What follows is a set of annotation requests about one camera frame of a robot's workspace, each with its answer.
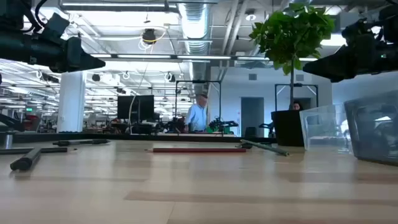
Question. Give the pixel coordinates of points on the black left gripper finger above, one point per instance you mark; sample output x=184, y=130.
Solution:
x=90, y=63

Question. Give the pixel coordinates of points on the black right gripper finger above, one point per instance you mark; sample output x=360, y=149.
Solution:
x=329, y=68

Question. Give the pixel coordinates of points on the grey tinted plastic bin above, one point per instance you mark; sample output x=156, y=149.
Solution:
x=373, y=130

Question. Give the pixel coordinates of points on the dark grey pencil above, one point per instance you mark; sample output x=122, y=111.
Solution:
x=53, y=150

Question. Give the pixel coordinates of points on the thick black marker pen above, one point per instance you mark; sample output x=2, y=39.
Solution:
x=26, y=160

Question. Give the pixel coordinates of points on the red pencil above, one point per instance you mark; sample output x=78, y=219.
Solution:
x=199, y=150

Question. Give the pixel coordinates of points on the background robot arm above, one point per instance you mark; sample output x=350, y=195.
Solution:
x=222, y=126
x=175, y=124

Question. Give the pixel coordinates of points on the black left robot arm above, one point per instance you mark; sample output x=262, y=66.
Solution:
x=9, y=18

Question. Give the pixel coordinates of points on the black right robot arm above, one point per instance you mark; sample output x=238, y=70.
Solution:
x=390, y=21

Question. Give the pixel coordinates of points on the black ceiling device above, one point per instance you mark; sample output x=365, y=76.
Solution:
x=149, y=35
x=172, y=77
x=95, y=77

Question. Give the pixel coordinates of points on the white round column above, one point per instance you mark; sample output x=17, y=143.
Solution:
x=71, y=102

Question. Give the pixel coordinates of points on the person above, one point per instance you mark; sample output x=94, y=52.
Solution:
x=196, y=116
x=297, y=106

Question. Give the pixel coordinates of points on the green leafy potted tree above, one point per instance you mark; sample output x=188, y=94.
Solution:
x=292, y=34

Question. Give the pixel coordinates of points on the clear plastic bin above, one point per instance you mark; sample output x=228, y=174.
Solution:
x=326, y=124

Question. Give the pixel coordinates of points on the green exit sign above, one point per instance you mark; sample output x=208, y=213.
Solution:
x=29, y=109

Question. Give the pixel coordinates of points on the black computer monitor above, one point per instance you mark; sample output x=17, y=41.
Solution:
x=136, y=107

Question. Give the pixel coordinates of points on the black plant pot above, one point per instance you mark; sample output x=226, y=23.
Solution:
x=287, y=127

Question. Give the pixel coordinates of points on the red office chair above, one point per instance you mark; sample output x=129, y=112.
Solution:
x=31, y=122

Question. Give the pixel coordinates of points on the black angled bar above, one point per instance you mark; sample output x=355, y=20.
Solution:
x=12, y=123

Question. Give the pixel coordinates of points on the grey door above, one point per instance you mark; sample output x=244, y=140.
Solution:
x=252, y=115

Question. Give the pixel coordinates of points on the black office chair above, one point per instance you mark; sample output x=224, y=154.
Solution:
x=250, y=132

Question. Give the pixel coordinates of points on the black metal frame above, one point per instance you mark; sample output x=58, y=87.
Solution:
x=308, y=84
x=199, y=81

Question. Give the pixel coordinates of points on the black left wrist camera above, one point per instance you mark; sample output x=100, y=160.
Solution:
x=56, y=25

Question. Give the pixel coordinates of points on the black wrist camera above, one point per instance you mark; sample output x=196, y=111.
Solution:
x=357, y=29
x=56, y=25

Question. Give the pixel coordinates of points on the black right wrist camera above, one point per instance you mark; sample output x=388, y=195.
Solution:
x=357, y=29

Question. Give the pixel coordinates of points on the wall air vent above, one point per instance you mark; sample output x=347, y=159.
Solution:
x=299, y=77
x=252, y=76

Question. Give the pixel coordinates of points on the black table border rail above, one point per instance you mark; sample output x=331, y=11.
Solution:
x=124, y=137

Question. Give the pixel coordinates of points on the silver metal post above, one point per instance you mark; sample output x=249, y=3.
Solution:
x=8, y=140

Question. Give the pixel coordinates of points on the silver ventilation duct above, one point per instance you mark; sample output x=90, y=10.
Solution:
x=194, y=28

